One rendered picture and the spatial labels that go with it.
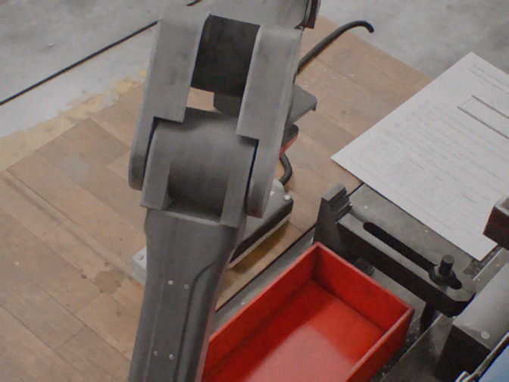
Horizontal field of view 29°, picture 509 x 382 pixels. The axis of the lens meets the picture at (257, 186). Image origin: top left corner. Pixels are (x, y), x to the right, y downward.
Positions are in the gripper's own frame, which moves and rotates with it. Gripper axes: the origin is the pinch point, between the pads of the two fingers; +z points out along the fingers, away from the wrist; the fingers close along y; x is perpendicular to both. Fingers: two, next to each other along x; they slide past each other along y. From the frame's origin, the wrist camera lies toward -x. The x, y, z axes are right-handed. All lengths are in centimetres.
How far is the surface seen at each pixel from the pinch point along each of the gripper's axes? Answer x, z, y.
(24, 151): -99, 98, -42
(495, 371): 31.7, -2.1, 4.8
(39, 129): -102, 98, -50
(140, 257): -2.5, 3.6, 14.2
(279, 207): 3.1, 4.0, -1.1
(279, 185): 0.7, 4.5, -3.9
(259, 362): 13.3, 6.2, 13.9
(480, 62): 4.1, 7.3, -42.2
